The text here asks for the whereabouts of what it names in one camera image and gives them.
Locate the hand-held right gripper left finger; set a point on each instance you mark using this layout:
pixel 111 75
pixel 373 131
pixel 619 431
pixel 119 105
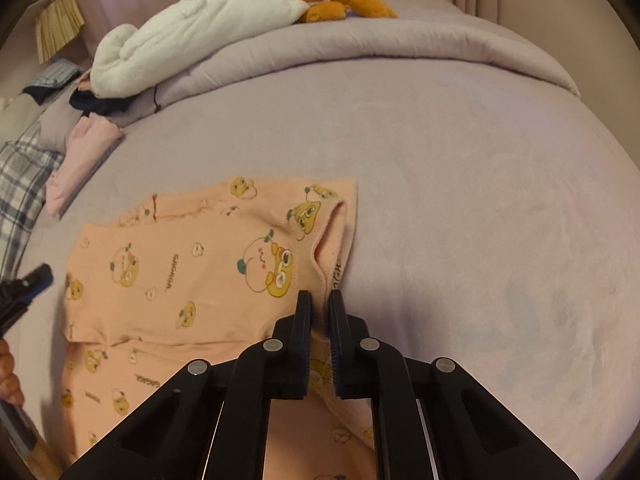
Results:
pixel 300 332

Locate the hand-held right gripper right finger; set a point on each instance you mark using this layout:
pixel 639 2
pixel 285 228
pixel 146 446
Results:
pixel 337 345

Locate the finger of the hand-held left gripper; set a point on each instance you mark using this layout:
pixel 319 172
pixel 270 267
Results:
pixel 39 276
pixel 12 307

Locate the peach printed baby top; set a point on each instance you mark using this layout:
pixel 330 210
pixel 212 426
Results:
pixel 200 280

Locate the person's left hand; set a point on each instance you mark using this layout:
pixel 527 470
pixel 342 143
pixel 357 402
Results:
pixel 7 370

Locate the plaid pillow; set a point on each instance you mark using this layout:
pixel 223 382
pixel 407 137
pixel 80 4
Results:
pixel 20 180

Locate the pink folded garment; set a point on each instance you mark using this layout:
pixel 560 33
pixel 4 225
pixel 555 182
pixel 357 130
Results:
pixel 80 160

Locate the grey pillow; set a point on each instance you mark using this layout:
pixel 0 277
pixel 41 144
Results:
pixel 17 115

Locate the dark clothing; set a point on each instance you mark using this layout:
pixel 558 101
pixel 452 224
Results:
pixel 100 105

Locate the striped pillow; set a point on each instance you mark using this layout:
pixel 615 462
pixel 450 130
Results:
pixel 60 74

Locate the pleated yellow lamp shade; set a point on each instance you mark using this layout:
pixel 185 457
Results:
pixel 57 25

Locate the white plush goose toy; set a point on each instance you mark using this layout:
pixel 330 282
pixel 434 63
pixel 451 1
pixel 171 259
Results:
pixel 200 25

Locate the lilac duvet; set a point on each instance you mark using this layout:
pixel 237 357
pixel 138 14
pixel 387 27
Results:
pixel 400 45

